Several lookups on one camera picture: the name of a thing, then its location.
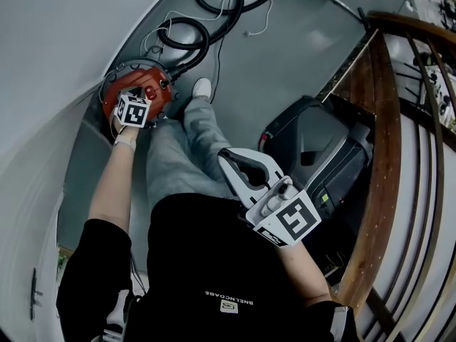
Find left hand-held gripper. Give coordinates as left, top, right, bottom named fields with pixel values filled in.
left=113, top=86, right=153, bottom=130

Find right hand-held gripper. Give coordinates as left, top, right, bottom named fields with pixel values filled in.
left=217, top=147, right=323, bottom=248

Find red grey vacuum cleaner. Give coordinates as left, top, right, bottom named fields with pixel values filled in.
left=98, top=58, right=185, bottom=128

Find person's right forearm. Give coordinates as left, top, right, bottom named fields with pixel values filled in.
left=276, top=240, right=336, bottom=308

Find person's left forearm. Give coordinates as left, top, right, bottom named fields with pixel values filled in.
left=86, top=144, right=140, bottom=236

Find person's left hand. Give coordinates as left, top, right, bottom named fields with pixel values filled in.
left=108, top=106, right=128, bottom=136

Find beige wristband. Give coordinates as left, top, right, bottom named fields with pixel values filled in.
left=113, top=133, right=138, bottom=153

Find person's grey trousers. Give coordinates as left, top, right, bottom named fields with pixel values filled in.
left=145, top=95, right=247, bottom=212

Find black grey plastic appliance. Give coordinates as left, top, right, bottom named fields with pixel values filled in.
left=256, top=95, right=375, bottom=227

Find person's black shirt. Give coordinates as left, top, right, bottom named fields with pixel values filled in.
left=56, top=192, right=359, bottom=342

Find green plant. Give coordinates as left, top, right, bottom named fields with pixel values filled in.
left=56, top=247, right=71, bottom=285

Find curved wooden handrail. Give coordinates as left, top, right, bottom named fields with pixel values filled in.
left=366, top=10, right=456, bottom=49

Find thin black cable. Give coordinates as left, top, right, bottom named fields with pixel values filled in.
left=208, top=11, right=247, bottom=106

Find black vacuum hose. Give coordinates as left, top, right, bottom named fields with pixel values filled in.
left=155, top=0, right=288, bottom=82

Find yellow wires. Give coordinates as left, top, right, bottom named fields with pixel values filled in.
left=323, top=250, right=347, bottom=274

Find thin white cable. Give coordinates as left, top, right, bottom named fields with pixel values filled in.
left=141, top=0, right=275, bottom=61

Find dark metal door handle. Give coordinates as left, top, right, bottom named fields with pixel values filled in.
left=29, top=266, right=44, bottom=322

